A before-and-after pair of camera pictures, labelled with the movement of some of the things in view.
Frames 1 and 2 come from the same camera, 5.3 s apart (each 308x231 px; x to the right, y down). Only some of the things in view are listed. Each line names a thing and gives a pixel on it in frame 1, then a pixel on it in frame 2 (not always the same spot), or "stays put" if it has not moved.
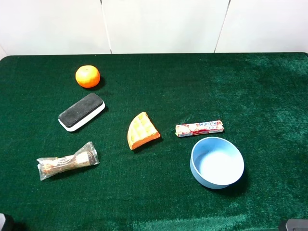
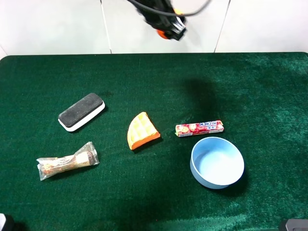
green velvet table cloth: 262,98 stays put
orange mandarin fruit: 87,76 to 161,33
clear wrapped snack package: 85,155 stays put
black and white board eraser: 81,112 stays put
